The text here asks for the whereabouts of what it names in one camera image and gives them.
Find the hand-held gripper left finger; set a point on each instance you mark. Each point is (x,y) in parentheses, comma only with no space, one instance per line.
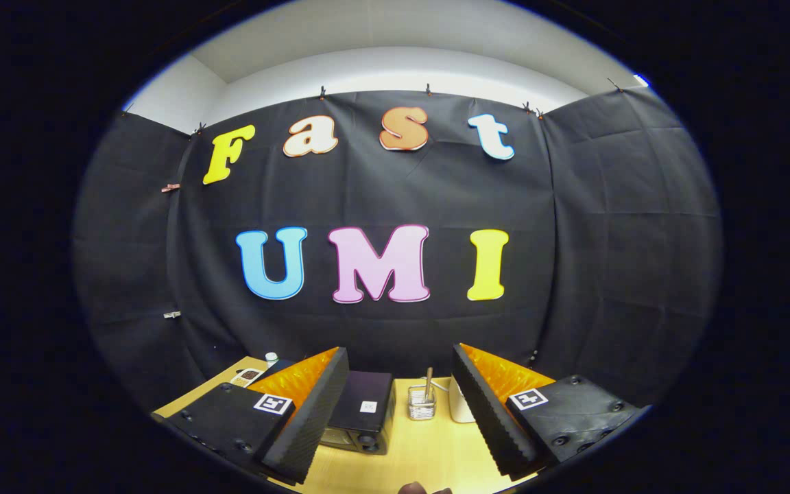
(313,418)

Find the red clip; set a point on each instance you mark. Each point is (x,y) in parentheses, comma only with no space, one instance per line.
(171,188)

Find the black toaster oven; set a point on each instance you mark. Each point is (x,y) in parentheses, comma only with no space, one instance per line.
(354,394)

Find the white bread toaster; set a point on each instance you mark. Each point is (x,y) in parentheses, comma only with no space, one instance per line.
(460,408)

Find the white dish with snacks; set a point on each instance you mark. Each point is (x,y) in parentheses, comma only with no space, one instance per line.
(247,377)

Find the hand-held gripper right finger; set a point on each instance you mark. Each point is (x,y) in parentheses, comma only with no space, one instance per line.
(487,418)

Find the wooden stick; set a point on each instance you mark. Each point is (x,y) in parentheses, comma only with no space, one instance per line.
(428,381)

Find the small white bottle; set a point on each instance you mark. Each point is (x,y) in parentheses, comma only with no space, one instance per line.
(271,359)

